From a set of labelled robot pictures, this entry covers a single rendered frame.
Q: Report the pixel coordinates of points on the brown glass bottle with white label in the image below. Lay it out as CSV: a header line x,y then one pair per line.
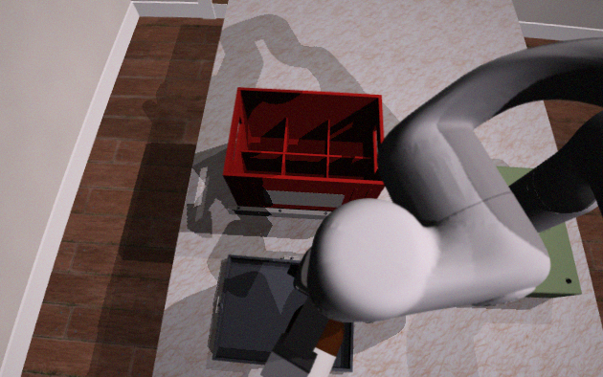
x,y
327,347

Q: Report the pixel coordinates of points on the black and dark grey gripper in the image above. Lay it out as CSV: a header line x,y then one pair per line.
x,y
299,272

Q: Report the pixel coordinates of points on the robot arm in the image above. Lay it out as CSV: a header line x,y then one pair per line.
x,y
455,233

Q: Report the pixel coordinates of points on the red crate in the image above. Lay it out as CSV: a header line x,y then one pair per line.
x,y
321,179

